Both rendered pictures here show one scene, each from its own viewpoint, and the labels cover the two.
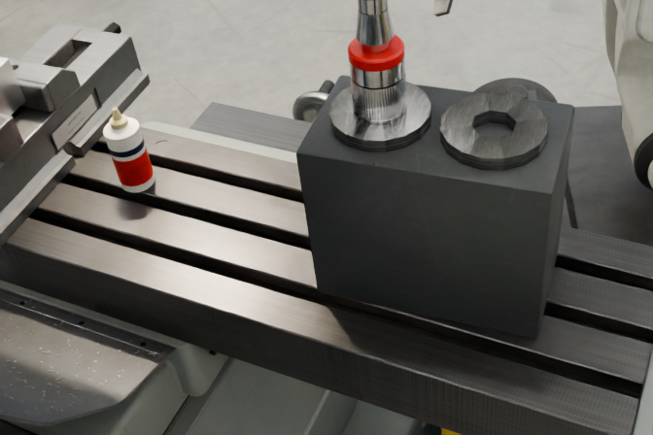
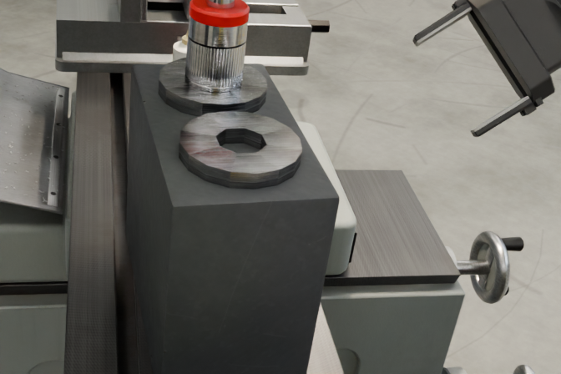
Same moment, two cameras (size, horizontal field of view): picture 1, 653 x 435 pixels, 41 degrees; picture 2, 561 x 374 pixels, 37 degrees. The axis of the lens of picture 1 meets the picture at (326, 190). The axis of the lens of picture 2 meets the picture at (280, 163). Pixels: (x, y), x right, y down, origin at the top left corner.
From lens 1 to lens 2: 0.61 m
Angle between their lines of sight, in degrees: 38
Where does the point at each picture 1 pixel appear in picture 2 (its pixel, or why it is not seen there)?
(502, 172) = (184, 170)
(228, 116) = (396, 185)
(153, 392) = (32, 235)
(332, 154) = (141, 79)
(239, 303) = (86, 196)
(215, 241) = not seen: hidden behind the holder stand
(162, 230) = not seen: hidden behind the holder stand
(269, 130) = (403, 215)
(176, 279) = (92, 157)
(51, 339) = (27, 146)
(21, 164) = (134, 35)
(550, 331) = not seen: outside the picture
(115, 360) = (24, 183)
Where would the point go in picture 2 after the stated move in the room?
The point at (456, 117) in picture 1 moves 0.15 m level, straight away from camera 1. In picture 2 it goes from (232, 118) to (391, 93)
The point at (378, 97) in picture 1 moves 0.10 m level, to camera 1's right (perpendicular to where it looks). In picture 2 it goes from (190, 50) to (271, 103)
